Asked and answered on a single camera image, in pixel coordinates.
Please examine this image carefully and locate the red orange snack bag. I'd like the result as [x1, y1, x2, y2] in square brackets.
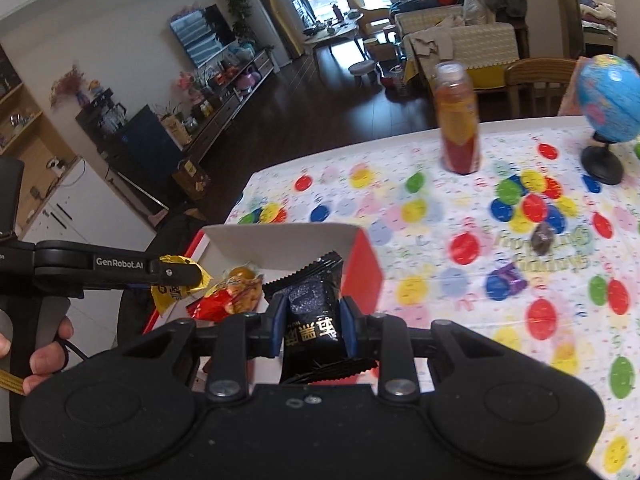
[189, 275, 262, 323]

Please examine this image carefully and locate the black snack packet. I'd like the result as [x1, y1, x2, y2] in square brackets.
[262, 252, 376, 385]

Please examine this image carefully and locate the yellow triangular snack packet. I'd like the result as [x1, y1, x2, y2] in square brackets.
[151, 255, 212, 314]

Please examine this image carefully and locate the person's left hand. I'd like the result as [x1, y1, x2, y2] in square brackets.
[0, 317, 74, 394]

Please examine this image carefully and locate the red and white cardboard box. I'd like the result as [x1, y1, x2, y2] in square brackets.
[142, 222, 385, 387]

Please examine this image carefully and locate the purple wrapped candy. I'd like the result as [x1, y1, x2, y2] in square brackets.
[486, 262, 528, 301]

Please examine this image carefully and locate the colourful balloon tablecloth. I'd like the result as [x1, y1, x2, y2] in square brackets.
[229, 117, 639, 479]

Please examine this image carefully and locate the dark brown wrapped candy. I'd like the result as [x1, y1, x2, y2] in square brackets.
[530, 221, 555, 257]

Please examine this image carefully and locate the long tv cabinet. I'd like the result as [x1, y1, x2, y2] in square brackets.
[180, 49, 278, 162]

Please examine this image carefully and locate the tea drink bottle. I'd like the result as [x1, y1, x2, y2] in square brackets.
[434, 61, 480, 176]

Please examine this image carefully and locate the small round stool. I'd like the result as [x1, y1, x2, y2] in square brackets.
[348, 60, 378, 87]

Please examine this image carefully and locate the flat screen television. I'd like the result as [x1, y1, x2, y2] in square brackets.
[169, 4, 235, 68]

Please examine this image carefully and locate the wooden chair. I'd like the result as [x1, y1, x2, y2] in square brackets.
[504, 58, 577, 119]

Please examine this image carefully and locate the sofa with yellow cover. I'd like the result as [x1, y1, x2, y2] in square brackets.
[395, 6, 520, 91]

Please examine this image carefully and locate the coffee table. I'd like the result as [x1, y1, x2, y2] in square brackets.
[303, 13, 367, 60]

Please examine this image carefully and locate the blue desk globe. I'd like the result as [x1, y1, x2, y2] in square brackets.
[577, 54, 639, 185]

